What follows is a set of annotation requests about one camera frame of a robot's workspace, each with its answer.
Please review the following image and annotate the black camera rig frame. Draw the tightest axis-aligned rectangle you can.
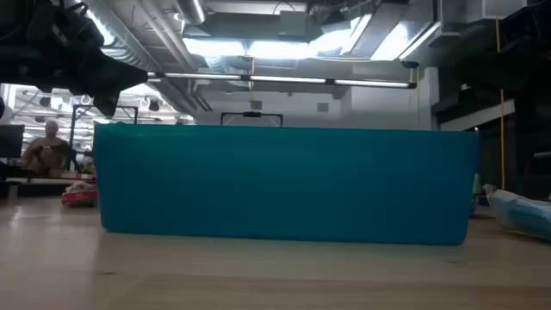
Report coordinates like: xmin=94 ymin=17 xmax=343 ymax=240
xmin=220 ymin=111 xmax=284 ymax=128

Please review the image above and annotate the background desk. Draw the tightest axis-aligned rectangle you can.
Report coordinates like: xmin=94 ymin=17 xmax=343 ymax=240
xmin=0 ymin=172 xmax=98 ymax=187

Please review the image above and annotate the silver ventilation duct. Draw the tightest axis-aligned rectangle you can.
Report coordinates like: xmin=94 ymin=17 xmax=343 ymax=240
xmin=174 ymin=0 xmax=207 ymax=26

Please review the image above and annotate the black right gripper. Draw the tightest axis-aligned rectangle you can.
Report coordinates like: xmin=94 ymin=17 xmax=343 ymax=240
xmin=451 ymin=0 xmax=551 ymax=100

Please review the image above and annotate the long LED light bar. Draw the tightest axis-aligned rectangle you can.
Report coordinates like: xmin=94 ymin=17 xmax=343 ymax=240
xmin=145 ymin=71 xmax=418 ymax=90

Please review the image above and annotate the pale blue red granola bar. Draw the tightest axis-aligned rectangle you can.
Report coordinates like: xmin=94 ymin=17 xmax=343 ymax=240
xmin=481 ymin=183 xmax=551 ymax=242

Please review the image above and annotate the person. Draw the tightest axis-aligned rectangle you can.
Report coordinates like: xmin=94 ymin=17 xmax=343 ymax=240
xmin=21 ymin=120 xmax=72 ymax=177

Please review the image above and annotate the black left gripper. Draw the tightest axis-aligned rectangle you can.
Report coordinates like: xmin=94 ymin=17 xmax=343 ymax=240
xmin=0 ymin=0 xmax=150 ymax=118

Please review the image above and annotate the black computer monitor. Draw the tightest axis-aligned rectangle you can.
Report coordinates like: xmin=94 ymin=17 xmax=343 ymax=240
xmin=0 ymin=124 xmax=26 ymax=159

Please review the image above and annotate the dark blue plastic bin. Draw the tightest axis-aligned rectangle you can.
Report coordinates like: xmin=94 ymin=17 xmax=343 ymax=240
xmin=92 ymin=123 xmax=481 ymax=246

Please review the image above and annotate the red white granola bar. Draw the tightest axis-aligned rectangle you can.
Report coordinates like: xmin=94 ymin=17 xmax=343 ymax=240
xmin=61 ymin=180 xmax=99 ymax=208

